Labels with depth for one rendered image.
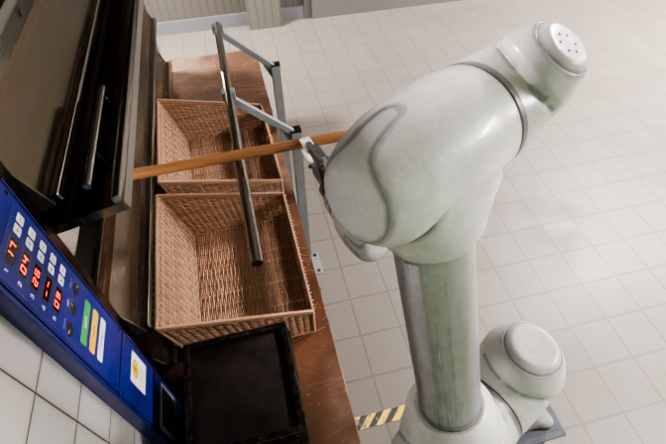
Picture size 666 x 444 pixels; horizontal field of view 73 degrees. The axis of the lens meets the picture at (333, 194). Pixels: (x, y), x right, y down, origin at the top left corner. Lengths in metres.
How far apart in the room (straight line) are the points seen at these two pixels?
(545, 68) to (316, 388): 1.27
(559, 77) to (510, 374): 0.57
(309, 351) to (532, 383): 0.88
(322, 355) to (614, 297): 1.67
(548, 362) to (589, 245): 2.01
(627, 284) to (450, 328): 2.27
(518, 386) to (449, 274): 0.42
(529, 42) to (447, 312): 0.32
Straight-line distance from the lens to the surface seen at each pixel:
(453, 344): 0.64
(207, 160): 1.29
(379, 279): 2.43
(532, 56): 0.52
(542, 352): 0.94
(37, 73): 1.16
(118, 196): 0.95
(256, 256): 1.10
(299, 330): 1.61
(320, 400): 1.56
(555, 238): 2.85
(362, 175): 0.40
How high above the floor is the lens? 2.07
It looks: 48 degrees down
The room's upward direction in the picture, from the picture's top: 1 degrees counter-clockwise
